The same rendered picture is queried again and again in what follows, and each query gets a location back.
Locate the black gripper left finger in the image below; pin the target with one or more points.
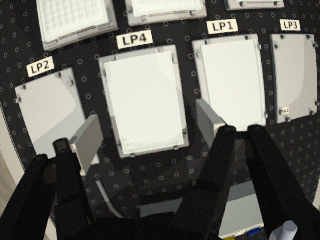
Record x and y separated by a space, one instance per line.
26 214

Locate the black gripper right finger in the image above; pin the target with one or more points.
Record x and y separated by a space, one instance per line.
283 205

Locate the white button panel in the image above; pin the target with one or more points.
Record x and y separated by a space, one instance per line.
242 213

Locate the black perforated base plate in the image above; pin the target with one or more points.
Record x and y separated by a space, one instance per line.
164 175

